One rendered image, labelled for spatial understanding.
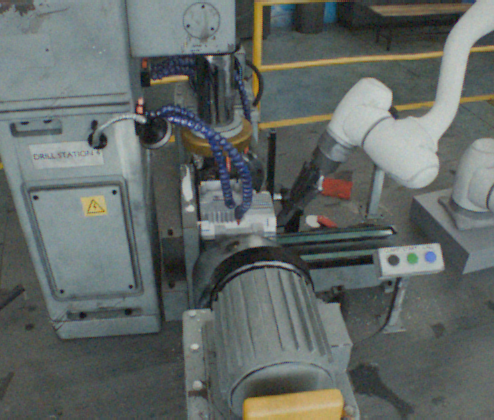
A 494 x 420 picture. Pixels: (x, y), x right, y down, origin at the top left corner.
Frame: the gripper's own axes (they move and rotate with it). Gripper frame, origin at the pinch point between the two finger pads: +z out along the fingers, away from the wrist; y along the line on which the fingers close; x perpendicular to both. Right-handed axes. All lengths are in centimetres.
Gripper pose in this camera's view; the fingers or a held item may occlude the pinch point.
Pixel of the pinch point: (286, 212)
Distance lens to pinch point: 139.4
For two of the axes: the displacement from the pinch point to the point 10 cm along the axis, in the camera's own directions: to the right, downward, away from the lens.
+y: 1.3, 5.8, -8.0
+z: -5.0, 7.4, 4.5
